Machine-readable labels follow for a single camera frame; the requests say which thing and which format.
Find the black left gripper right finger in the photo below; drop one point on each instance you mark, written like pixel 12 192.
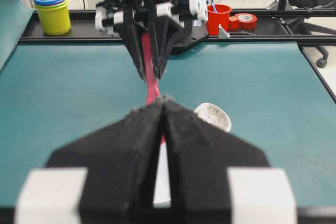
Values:
pixel 198 157

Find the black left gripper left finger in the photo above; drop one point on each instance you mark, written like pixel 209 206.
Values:
pixel 122 160

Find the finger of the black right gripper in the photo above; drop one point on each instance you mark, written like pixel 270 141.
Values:
pixel 163 32
pixel 130 33

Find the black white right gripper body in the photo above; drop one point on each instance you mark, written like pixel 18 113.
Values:
pixel 110 13

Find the pink ceramic spoon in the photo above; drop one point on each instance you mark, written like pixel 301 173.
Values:
pixel 152 85

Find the speckled white spoon rest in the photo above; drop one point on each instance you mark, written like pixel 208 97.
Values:
pixel 214 115

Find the white ceramic bowl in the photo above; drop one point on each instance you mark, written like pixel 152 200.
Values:
pixel 162 194

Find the red plastic cup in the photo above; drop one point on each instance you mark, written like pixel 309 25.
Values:
pixel 218 16

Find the red tape roll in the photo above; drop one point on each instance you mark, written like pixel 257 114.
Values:
pixel 243 21

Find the stacked yellow green blue cups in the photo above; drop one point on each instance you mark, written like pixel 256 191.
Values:
pixel 53 16

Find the small metal corner bracket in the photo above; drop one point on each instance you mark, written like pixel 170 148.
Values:
pixel 222 33

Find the black aluminium table frame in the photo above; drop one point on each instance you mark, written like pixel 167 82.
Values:
pixel 274 23

